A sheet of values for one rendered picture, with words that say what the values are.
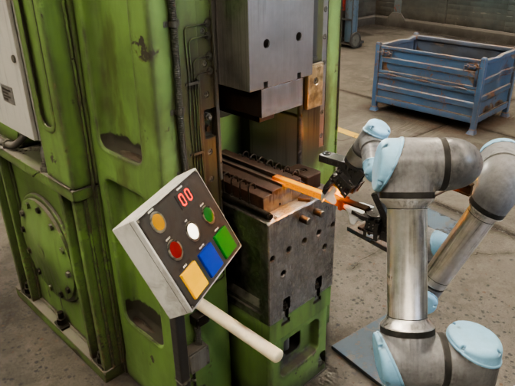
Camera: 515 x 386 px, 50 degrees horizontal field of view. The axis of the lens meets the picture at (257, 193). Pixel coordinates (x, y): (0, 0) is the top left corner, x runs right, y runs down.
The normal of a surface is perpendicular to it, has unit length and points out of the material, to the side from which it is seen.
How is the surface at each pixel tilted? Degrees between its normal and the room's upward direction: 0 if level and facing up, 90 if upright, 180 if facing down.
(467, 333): 8
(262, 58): 90
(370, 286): 0
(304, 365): 90
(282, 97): 90
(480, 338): 8
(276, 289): 90
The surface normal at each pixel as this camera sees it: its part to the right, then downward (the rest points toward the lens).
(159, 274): -0.35, 0.42
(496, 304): -0.02, -0.90
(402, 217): -0.40, 0.01
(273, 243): 0.70, 0.30
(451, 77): -0.71, 0.31
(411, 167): -0.04, 0.02
